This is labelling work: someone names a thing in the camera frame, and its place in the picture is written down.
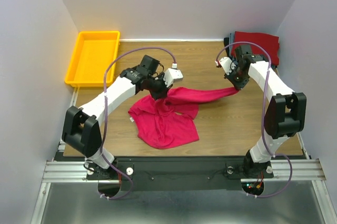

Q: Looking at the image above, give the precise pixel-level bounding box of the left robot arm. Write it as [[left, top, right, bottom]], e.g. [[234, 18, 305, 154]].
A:
[[62, 55, 181, 179]]

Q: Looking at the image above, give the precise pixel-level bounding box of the aluminium frame rail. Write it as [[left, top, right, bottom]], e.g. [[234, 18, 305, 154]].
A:
[[32, 83, 326, 223]]

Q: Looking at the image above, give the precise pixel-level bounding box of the folded black t shirt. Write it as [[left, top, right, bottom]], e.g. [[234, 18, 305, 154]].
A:
[[224, 37, 277, 69]]

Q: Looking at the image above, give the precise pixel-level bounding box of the folded blue grey t shirt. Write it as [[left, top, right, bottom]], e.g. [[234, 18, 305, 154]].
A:
[[229, 32, 235, 52]]

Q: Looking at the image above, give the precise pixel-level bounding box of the yellow plastic tray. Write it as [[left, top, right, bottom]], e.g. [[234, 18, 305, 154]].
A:
[[64, 31, 120, 87]]

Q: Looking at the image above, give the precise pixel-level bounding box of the folded red t shirt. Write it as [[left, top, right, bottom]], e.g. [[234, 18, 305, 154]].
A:
[[234, 31, 280, 66]]

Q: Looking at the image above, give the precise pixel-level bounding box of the pink t shirt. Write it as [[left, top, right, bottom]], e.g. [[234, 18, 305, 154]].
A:
[[128, 87, 238, 149]]

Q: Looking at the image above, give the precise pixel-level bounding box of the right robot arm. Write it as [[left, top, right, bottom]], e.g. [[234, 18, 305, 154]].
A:
[[219, 42, 307, 178]]

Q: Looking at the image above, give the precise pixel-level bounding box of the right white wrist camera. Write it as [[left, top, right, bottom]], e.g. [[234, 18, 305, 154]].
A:
[[215, 57, 236, 75]]

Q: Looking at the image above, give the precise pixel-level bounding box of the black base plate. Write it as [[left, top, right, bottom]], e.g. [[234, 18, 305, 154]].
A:
[[84, 156, 273, 195]]

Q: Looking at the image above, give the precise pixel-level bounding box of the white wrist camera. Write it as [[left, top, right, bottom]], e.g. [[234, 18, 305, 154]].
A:
[[215, 57, 236, 75], [163, 68, 183, 87]]

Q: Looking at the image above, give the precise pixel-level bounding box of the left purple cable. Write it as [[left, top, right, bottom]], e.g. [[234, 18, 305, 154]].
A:
[[100, 47, 179, 200]]

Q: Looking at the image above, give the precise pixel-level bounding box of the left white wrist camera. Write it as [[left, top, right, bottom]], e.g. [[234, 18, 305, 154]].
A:
[[163, 68, 183, 87]]

